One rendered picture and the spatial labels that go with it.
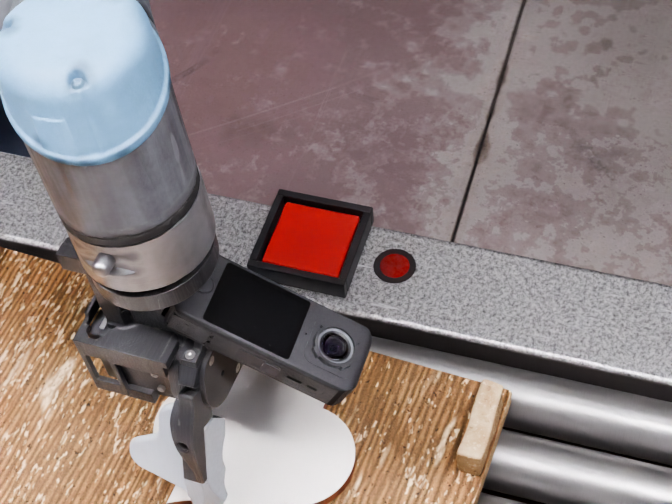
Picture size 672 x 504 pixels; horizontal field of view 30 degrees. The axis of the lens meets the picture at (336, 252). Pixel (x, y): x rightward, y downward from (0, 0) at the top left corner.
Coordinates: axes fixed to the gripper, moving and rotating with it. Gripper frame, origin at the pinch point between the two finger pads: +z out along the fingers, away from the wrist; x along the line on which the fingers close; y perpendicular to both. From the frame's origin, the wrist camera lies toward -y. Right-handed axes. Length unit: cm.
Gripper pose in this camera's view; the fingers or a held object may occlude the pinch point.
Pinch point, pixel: (252, 439)
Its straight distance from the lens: 83.6
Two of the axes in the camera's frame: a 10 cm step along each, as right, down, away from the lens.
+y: -9.3, -2.0, 3.2
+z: 1.3, 6.2, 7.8
